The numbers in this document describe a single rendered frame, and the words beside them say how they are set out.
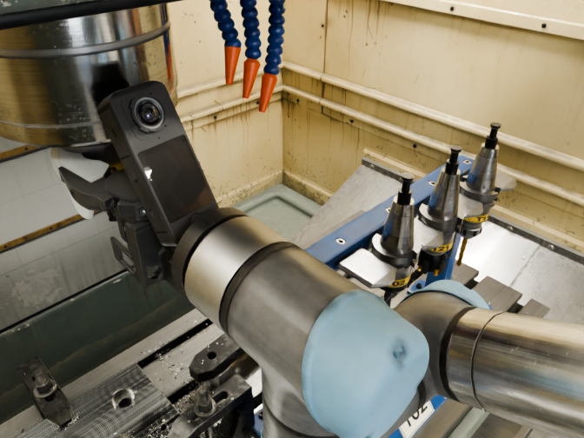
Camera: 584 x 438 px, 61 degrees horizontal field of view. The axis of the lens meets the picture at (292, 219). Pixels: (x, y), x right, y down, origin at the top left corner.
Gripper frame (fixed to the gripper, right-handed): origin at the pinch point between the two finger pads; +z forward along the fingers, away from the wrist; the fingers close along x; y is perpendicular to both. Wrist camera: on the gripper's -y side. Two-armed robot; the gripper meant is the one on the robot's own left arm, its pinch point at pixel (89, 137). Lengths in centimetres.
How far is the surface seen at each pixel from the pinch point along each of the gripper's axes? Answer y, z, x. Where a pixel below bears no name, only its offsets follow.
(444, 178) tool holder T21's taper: 13.1, -16.0, 40.1
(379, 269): 20.1, -17.4, 25.4
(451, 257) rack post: 39, -13, 57
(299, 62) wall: 32, 72, 101
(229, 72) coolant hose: -4.2, -3.9, 13.5
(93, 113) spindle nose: -6.1, -8.6, -2.6
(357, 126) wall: 46, 45, 101
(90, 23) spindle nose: -12.2, -8.8, -1.5
